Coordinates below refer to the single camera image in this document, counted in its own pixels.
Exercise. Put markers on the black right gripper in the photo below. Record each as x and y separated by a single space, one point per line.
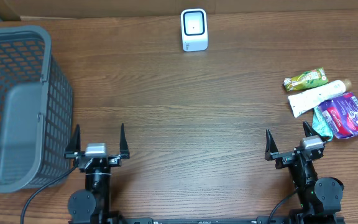
284 156

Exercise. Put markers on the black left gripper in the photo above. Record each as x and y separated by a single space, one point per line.
114 158

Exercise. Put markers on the teal wipes packet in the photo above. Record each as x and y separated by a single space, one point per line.
320 125

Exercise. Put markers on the white tube gold cap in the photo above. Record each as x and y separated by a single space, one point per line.
306 100

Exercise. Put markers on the green yellow snack pouch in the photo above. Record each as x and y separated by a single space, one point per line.
307 80

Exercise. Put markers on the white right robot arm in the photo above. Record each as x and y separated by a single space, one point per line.
320 198

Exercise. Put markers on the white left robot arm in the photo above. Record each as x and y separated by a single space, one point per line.
93 203

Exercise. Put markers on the white barcode scanner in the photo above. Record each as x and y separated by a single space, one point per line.
194 30

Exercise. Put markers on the grey plastic basket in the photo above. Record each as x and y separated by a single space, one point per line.
36 110

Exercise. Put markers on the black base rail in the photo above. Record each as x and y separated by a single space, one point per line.
258 220

